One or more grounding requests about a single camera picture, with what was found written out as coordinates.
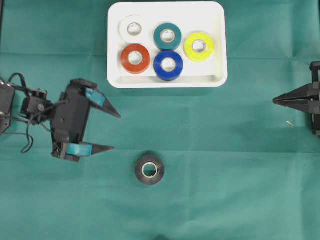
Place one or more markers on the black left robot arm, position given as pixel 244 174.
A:
pixel 11 98

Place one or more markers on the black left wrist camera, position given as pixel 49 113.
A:
pixel 69 120

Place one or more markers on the blue tape roll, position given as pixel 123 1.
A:
pixel 168 65

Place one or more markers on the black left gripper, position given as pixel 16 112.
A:
pixel 34 108

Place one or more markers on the white tape roll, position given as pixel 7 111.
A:
pixel 133 29

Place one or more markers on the yellow tape roll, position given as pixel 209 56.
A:
pixel 198 46

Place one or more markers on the white plastic case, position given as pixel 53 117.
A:
pixel 190 17

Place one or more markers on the green tape roll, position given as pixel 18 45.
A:
pixel 167 36

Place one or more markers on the black tape roll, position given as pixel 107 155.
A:
pixel 149 169

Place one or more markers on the green table cloth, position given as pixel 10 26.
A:
pixel 234 169

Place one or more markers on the orange tape roll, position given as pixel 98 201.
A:
pixel 135 58

